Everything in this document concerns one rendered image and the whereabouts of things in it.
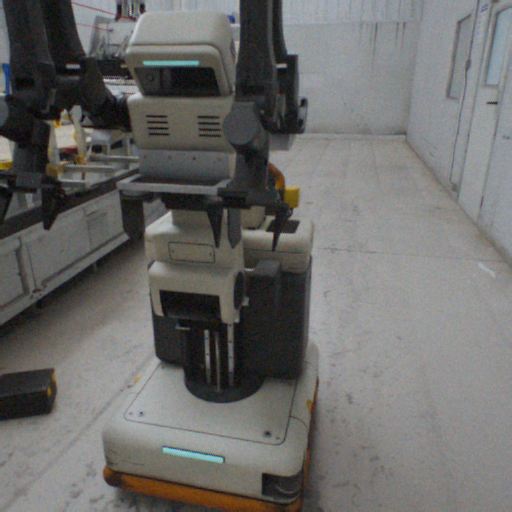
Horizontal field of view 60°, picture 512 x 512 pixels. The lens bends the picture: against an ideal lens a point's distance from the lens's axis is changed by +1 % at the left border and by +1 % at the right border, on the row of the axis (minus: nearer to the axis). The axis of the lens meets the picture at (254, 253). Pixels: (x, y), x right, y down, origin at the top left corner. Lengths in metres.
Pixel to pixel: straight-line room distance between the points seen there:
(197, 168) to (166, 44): 0.26
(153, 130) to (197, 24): 0.25
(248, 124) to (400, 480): 1.36
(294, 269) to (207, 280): 0.35
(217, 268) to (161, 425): 0.56
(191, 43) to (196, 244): 0.46
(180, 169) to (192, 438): 0.78
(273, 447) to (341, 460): 0.44
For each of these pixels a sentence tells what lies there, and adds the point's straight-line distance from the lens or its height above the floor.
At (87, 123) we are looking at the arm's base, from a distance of 1.19.
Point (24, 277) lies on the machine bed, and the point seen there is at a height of 0.26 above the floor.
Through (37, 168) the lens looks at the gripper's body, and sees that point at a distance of 0.93.
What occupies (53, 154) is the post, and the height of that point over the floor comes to 0.91.
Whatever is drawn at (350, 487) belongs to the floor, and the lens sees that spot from 1.69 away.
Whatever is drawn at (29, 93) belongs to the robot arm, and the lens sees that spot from 0.97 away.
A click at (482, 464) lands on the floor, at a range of 1.90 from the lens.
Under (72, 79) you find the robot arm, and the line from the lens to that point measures 1.06.
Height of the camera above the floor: 1.25
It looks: 21 degrees down
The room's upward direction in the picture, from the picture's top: straight up
